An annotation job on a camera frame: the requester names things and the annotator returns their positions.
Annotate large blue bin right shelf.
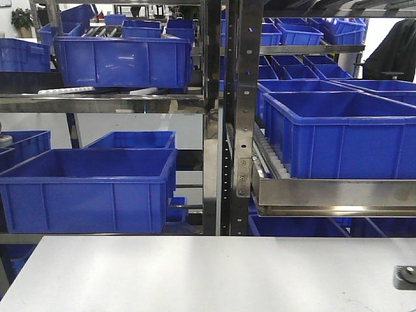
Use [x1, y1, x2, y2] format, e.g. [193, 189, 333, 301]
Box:
[264, 92, 415, 179]

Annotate blue bin upper left shelf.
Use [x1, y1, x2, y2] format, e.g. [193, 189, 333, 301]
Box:
[54, 36, 192, 89]

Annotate steel shelving rack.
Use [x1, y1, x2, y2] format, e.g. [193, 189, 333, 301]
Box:
[0, 0, 416, 244]

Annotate large blue bin lower left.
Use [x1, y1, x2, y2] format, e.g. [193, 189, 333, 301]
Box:
[1, 148, 177, 234]

